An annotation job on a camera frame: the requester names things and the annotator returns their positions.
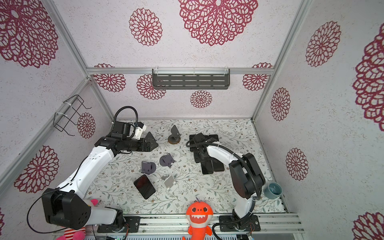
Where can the grey phone stand middle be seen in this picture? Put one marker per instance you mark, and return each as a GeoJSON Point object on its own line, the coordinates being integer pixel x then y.
{"type": "Point", "coordinates": [167, 160]}

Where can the black wire wall rack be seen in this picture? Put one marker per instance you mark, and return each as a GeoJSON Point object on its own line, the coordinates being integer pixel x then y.
{"type": "Point", "coordinates": [65, 117]}

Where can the wooden base stand back-right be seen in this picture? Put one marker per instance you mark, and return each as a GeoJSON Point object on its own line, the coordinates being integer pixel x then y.
{"type": "Point", "coordinates": [175, 136]}

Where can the pink striped plush toy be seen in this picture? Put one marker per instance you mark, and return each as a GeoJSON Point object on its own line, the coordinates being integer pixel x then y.
{"type": "Point", "coordinates": [80, 234]}

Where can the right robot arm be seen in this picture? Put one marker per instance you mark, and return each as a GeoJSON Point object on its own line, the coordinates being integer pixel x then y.
{"type": "Point", "coordinates": [246, 175]}

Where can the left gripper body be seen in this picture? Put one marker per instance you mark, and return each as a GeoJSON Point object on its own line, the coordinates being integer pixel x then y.
{"type": "Point", "coordinates": [134, 144]}

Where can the grey phone stand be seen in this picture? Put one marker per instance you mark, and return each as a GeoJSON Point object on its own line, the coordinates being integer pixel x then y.
{"type": "Point", "coordinates": [148, 168]}
{"type": "Point", "coordinates": [167, 160]}

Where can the teal cup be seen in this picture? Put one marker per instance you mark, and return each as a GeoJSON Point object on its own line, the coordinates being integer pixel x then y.
{"type": "Point", "coordinates": [273, 191]}

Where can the grey phone stand left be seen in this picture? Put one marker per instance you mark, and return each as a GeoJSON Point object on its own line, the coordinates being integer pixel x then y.
{"type": "Point", "coordinates": [148, 168]}

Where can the phone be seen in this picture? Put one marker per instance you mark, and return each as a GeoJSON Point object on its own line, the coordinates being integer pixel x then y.
{"type": "Point", "coordinates": [212, 138]}
{"type": "Point", "coordinates": [144, 186]}
{"type": "Point", "coordinates": [207, 167]}
{"type": "Point", "coordinates": [217, 166]}
{"type": "Point", "coordinates": [196, 139]}

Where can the red shark plush toy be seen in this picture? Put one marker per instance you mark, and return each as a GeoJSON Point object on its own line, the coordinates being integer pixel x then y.
{"type": "Point", "coordinates": [199, 215]}

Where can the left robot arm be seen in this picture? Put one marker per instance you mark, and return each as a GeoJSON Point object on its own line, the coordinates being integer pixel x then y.
{"type": "Point", "coordinates": [66, 205]}

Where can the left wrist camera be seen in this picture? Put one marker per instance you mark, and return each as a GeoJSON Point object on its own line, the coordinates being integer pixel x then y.
{"type": "Point", "coordinates": [139, 130]}

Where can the dark grey wall shelf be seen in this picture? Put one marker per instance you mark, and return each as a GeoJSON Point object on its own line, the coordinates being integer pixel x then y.
{"type": "Point", "coordinates": [191, 80]}

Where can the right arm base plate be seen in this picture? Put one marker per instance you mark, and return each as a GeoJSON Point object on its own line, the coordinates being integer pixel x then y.
{"type": "Point", "coordinates": [250, 224]}

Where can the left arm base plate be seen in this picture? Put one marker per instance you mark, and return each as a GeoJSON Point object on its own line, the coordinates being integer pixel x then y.
{"type": "Point", "coordinates": [122, 224]}

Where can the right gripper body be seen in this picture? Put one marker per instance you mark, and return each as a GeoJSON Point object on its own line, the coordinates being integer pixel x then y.
{"type": "Point", "coordinates": [198, 157]}

